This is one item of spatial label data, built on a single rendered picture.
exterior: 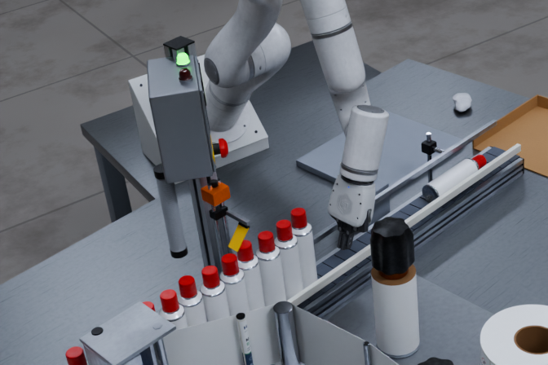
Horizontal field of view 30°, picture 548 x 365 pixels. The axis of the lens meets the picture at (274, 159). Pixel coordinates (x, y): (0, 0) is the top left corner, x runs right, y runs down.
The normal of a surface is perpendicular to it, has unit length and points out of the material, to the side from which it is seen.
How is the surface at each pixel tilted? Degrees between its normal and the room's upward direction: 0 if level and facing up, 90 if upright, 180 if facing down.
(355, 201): 70
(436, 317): 0
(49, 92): 0
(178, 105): 90
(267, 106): 0
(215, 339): 90
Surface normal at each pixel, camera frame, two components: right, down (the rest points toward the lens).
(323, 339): -0.68, 0.44
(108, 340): -0.11, -0.85
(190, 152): 0.14, 0.50
